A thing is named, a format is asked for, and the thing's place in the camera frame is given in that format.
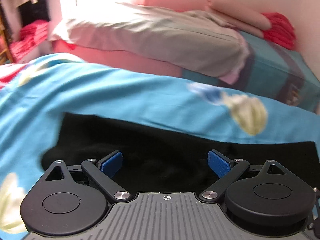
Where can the pink bolster pillow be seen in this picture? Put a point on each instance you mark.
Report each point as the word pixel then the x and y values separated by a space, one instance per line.
pixel 239 16

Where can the grey pink pillow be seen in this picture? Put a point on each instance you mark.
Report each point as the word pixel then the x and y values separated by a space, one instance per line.
pixel 194 40

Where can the teal folded blanket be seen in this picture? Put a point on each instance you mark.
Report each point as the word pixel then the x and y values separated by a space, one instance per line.
pixel 271 71

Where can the black pants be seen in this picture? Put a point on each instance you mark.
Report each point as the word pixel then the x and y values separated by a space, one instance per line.
pixel 157 160

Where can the pink clothes pile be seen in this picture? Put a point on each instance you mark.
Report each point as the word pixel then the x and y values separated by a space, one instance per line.
pixel 29 38

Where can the hanging dark clothes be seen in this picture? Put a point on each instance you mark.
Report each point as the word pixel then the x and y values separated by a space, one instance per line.
pixel 27 2

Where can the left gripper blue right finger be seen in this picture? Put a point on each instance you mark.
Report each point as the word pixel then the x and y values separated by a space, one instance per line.
pixel 228 171

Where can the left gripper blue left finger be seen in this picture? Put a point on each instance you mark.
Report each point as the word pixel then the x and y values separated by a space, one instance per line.
pixel 100 173

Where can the wooden shelf rack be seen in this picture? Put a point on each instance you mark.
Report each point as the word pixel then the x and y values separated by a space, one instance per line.
pixel 5 54

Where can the red folded cloth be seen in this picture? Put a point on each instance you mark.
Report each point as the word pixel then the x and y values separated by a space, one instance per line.
pixel 281 32

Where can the blue floral bed sheet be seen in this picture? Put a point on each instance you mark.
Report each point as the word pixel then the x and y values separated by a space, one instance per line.
pixel 33 103

